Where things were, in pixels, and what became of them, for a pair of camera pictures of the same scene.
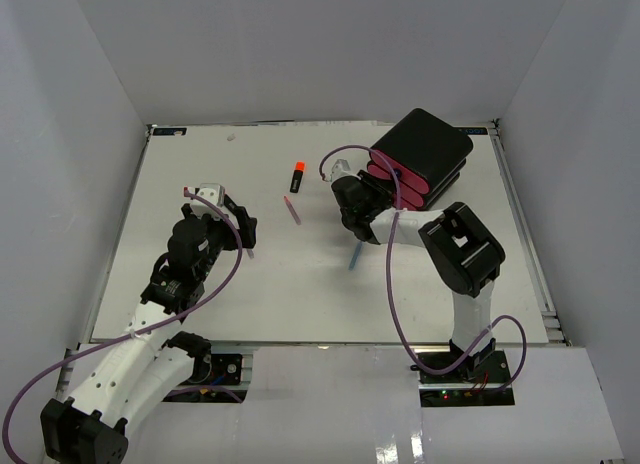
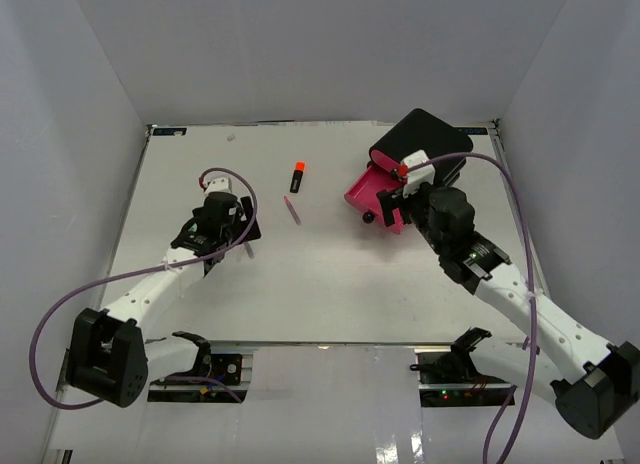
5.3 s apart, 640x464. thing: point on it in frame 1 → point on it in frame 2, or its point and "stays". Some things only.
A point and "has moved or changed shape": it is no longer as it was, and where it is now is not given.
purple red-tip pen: x=292 y=210 stays
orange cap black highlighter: x=297 y=177 stays
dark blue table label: x=170 y=131 stays
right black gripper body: x=377 y=193 → x=415 y=207
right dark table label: x=474 y=131 stays
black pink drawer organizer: x=427 y=154 has moved or changed shape
